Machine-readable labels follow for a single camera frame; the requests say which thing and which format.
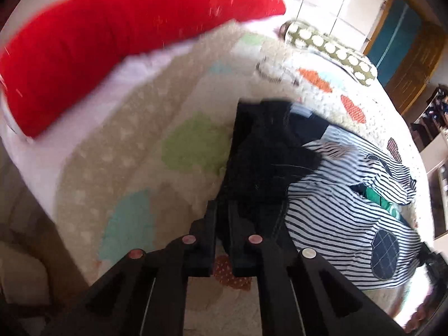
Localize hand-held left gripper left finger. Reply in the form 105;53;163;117
41;199;218;336

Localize cream patchwork bed quilt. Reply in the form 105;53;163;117
56;21;431;336

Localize black pants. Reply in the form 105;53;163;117
216;100;330;265

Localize red knitted blanket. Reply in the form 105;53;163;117
0;0;287;138

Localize green dotted bolster pillow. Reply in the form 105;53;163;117
280;20;379;87

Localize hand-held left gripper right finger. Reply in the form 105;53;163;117
228;201;406;336

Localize wooden door with teal panel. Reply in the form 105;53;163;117
364;0;446;113

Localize black white striped garment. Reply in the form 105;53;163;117
284;125;425;290

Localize wooden shelf unit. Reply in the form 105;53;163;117
410;84;448;239

